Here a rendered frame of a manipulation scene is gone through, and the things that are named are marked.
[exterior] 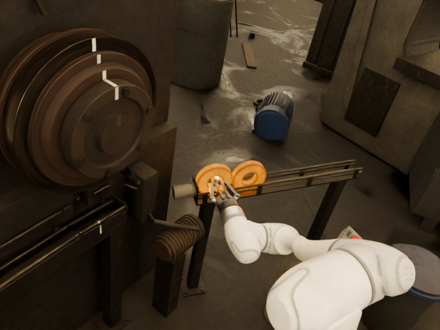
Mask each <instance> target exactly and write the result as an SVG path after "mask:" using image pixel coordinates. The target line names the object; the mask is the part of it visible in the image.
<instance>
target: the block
mask: <svg viewBox="0 0 440 330"><path fill-rule="evenodd" d="M129 168H130V169H131V171H132V172H133V174H134V175H135V176H136V178H137V179H138V180H139V181H140V184H139V185H137V184H136V183H135V182H134V181H132V180H131V179H129V178H126V182H127V183H128V184H131V185H133V186H135V187H138V188H139V189H138V190H135V189H132V188H130V187H127V186H126V204H127V206H128V209H127V214H128V215H129V216H130V217H131V218H133V219H134V220H136V221H137V222H138V223H139V224H144V223H145V222H147V221H148V220H149V218H148V216H147V215H148V214H149V213H151V214H152V215H153V217H154V216H155V206H156V192H157V183H158V172H157V171H156V170H154V169H153V168H151V167H150V166H148V165H147V164H146V163H144V162H138V163H136V164H134V165H133V166H131V167H129Z"/></svg>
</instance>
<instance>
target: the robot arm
mask: <svg viewBox="0 0 440 330"><path fill-rule="evenodd" d="M211 181H212V182H210V199H209V203H212V202H213V203H215V205H216V206H217V207H218V209H219V212H220V219H221V222H222V224H223V228H224V230H225V238H226V240H227V244H228V245H229V248H230V250H231V251H232V253H233V255H234V256H235V257H236V258H237V260H238V261H240V262H241V263H244V264H248V263H252V262H254V261H256V260H257V259H258V258H259V256H260V253H261V252H264V253H269V254H273V255H289V254H290V253H292V252H293V253H294V255H295V256H296V258H298V259H299V260H301V261H302V262H301V263H299V264H298V265H296V266H294V267H293V268H291V269H289V270H288V271H287V272H285V273H284V274H283V275H282V276H281V277H280V278H279V279H278V280H277V281H276V282H275V284H274V285H273V286H272V287H271V289H270V291H269V292H268V295H267V300H266V311H267V314H268V318H269V320H270V322H271V324H272V326H273V328H274V329H275V330H357V328H358V324H359V321H360V318H361V314H362V310H363V309H364V308H366V307H367V306H369V305H371V304H373V303H375V302H377V301H379V300H381V299H383V298H384V296H385V295H387V296H391V297H394V296H396V295H400V294H403V293H406V292H407V291H408V290H409V289H410V288H411V287H412V285H413V283H414V280H415V269H414V265H413V263H412V262H411V261H410V260H409V258H408V257H407V256H406V255H405V254H403V253H402V252H400V251H399V250H397V249H395V248H393V247H391V246H388V245H386V244H382V243H379V242H374V241H369V240H361V239H342V238H339V239H333V240H307V239H306V238H305V237H303V236H301V235H299V233H298V232H297V231H296V230H295V229H294V228H293V227H291V226H289V225H286V224H282V223H263V224H259V223H254V222H252V221H248V220H247V219H246V217H245V215H244V213H243V211H242V209H241V207H239V206H238V204H237V202H236V201H237V200H239V198H240V195H239V194H238V193H237V192H236V191H235V190H234V189H233V188H232V187H231V185H230V184H229V183H228V181H223V180H222V179H221V177H220V176H215V177H212V178H211ZM219 187H220V188H219ZM213 188H214V189H215V192H216V194H217V199H215V197H214V191H213Z"/></svg>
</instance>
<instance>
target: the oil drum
mask: <svg viewBox="0 0 440 330"><path fill-rule="evenodd" d="M233 6H234V0H179V6H178V13H177V26H176V34H175V47H174V60H173V67H172V82H173V83H175V84H177V85H179V86H182V87H185V88H190V89H195V90H207V89H211V88H214V87H216V86H217V85H219V83H220V80H221V74H222V69H223V62H224V59H225V51H226V47H227V40H228V36H229V31H230V21H231V18H232V10H233Z"/></svg>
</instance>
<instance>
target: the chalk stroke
mask: <svg viewBox="0 0 440 330"><path fill-rule="evenodd" d="M92 51H93V52H94V51H96V38H95V39H92ZM97 61H98V64H99V63H101V54H100V55H97ZM104 79H106V71H103V80H104ZM104 81H105V82H107V83H109V84H111V85H112V86H117V85H116V84H114V83H112V82H111V81H108V80H107V79H106V80H104ZM118 99H119V88H118V87H116V88H115V100H118Z"/></svg>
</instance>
